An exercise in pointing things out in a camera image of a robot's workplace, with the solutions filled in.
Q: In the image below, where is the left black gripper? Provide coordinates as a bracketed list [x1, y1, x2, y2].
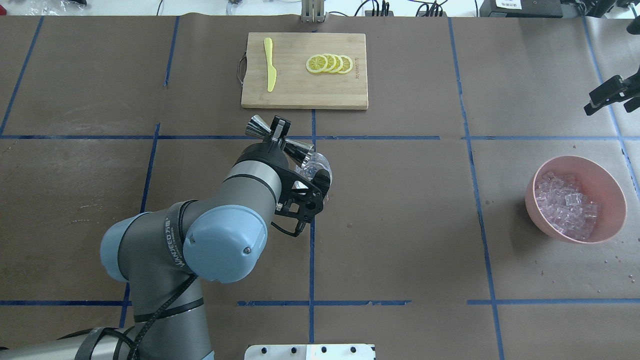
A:
[235, 116, 326, 221]

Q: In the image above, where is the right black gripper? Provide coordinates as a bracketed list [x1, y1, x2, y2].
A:
[583, 71, 640, 116]

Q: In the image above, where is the steel double jigger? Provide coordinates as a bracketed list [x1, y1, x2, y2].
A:
[245, 114, 314, 166]

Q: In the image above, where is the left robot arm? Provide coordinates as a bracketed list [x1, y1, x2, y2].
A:
[1, 115, 332, 360]

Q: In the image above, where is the clear wine glass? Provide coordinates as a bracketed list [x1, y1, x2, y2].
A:
[295, 152, 333, 204]

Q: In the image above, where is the pile of clear ice cubes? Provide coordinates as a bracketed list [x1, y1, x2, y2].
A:
[534, 171, 601, 242]

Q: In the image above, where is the bamboo cutting board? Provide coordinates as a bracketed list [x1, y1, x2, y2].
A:
[240, 32, 370, 111]

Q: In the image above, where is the yellow plastic knife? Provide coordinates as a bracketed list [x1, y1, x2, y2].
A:
[263, 37, 277, 92]

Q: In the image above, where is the lemon slice front left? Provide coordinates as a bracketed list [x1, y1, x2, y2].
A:
[305, 54, 329, 74]

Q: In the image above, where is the lemon slice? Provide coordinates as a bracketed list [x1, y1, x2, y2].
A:
[329, 54, 344, 74]
[305, 54, 329, 74]
[322, 54, 339, 73]
[337, 55, 354, 75]

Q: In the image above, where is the lemon slice rightmost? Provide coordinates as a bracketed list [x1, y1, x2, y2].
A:
[337, 55, 354, 75]

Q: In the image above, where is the pink bowl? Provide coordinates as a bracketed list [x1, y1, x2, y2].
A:
[524, 155, 627, 245]

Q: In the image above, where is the black box on table edge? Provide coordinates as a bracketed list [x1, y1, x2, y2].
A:
[478, 0, 563, 19]

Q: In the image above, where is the aluminium frame post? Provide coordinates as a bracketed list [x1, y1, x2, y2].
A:
[301, 0, 327, 23]

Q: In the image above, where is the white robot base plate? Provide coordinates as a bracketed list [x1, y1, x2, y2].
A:
[244, 343, 377, 360]

